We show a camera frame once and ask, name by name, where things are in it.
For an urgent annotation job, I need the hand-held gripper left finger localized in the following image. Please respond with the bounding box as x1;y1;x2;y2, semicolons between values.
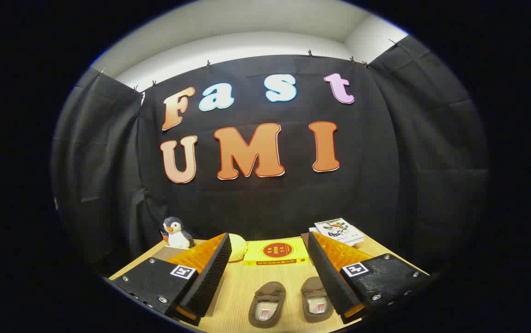
110;233;233;327

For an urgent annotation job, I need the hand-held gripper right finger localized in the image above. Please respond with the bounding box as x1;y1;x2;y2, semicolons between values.
307;231;433;325

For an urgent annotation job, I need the brown fuzzy slipper shoe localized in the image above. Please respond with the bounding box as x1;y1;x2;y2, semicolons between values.
248;281;287;329
301;276;334;323

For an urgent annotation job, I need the round yellow plush bun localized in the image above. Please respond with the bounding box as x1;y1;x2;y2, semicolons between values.
226;234;248;263

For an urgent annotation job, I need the white book with plant print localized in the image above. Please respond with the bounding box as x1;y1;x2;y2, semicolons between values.
309;227;364;247

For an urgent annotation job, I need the white flower print book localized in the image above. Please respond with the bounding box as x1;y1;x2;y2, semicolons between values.
314;218;365;243

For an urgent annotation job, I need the penguin plush toy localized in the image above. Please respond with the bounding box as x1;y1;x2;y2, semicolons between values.
161;216;195;250

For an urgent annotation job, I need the yellow book with red circle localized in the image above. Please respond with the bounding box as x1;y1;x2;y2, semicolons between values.
243;238;310;266

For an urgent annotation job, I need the black backdrop cloth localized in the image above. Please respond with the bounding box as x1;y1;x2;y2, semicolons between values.
52;35;490;278

